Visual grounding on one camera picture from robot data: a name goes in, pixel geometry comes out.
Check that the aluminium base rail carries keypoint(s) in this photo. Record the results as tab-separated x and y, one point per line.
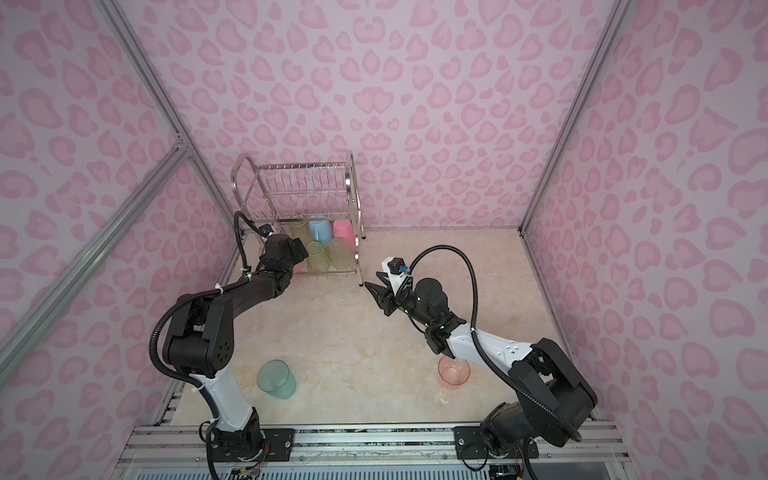
425	451

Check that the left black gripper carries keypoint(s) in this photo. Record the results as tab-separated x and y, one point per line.
297	250

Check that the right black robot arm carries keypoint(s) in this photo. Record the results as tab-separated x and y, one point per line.
553	399

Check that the left aluminium frame beam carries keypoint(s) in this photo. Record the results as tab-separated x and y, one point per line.
38	320

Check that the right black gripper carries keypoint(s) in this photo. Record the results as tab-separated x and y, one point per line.
385	301

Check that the clear peach plastic cup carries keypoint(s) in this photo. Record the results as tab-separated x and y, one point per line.
453	373

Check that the teal plastic cup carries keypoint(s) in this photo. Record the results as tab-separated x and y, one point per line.
276	379

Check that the green plastic cup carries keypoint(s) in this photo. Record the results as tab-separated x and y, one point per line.
318	260
300	229

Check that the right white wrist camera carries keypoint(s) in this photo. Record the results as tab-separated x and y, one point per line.
396	270

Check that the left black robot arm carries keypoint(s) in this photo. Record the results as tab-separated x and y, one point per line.
194	342

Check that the chrome wire dish rack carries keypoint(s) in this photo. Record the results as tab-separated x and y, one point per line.
275	194

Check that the yellow-green plastic cup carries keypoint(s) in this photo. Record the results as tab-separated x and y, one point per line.
340	254

